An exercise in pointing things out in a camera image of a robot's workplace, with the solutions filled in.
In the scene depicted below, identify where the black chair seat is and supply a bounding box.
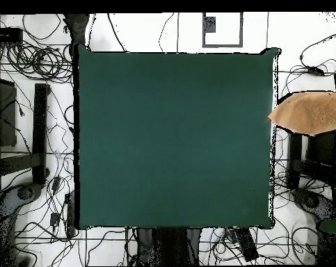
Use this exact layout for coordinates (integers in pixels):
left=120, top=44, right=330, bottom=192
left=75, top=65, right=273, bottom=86
left=306, top=131, right=336, bottom=168

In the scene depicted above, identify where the coil of black cables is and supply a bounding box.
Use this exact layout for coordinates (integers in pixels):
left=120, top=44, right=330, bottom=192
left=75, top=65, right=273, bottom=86
left=6, top=40, right=74, bottom=84

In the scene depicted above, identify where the grey swivel chair base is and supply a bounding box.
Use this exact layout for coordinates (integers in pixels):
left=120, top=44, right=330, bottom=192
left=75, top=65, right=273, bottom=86
left=291, top=187, right=336, bottom=223
left=0, top=181, right=45, bottom=266

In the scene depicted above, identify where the black power strip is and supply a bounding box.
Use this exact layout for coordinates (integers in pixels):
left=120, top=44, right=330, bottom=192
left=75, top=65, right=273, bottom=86
left=234, top=227, right=259, bottom=263
left=64, top=191, right=77, bottom=237

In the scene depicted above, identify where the black metal stand foot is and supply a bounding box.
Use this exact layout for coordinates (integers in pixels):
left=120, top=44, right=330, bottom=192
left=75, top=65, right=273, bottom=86
left=286, top=132, right=336, bottom=190
left=0, top=83, right=51, bottom=185

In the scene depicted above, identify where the black power adapter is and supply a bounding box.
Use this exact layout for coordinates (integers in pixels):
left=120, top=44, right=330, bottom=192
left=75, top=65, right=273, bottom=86
left=49, top=212, right=61, bottom=227
left=306, top=65, right=326, bottom=76

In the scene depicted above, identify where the tan terry towel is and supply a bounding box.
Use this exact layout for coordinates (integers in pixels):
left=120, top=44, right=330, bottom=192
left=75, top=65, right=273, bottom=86
left=267, top=91, right=336, bottom=137

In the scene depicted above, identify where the black cabinet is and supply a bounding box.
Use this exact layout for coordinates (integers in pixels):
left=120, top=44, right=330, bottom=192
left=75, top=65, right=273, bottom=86
left=0, top=76, right=18, bottom=148

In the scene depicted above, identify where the black flat box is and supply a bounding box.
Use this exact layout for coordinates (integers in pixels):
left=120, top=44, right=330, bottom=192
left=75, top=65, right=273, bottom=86
left=0, top=26, right=24, bottom=44

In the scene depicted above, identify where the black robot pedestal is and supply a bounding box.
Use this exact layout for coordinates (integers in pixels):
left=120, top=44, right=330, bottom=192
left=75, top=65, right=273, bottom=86
left=136, top=227, right=202, bottom=266

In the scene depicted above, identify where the dark green table cloth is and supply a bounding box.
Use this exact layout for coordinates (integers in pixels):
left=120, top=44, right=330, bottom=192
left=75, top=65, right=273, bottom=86
left=72, top=44, right=281, bottom=230

